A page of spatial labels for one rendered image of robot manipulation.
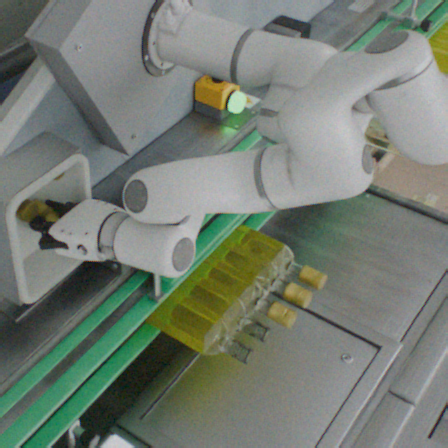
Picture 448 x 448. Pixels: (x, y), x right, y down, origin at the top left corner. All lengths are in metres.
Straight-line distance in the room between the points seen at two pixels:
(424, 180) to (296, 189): 4.86
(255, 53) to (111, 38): 0.23
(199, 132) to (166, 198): 0.59
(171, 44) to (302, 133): 0.46
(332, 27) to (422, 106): 1.08
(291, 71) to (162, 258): 0.36
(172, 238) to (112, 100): 0.31
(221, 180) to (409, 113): 0.24
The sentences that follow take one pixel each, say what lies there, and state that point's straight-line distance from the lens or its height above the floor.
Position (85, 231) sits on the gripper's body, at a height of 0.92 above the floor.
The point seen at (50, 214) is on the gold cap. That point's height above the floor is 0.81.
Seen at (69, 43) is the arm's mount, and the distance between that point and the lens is 1.15.
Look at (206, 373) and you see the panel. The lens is 1.49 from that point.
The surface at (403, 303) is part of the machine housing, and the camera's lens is 1.73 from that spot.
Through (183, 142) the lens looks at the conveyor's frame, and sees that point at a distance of 1.55.
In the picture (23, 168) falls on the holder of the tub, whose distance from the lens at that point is 1.21.
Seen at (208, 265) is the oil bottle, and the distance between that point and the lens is 1.47.
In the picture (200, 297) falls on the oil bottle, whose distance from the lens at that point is 1.41.
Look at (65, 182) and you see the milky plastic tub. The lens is 1.29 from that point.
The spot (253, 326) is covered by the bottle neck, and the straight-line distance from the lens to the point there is 1.39.
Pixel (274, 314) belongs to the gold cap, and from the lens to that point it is 1.42.
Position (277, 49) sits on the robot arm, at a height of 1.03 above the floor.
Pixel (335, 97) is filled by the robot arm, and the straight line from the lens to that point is 0.91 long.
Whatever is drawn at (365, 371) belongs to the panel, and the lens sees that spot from 1.55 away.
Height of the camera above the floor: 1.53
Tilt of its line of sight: 26 degrees down
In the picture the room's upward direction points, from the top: 115 degrees clockwise
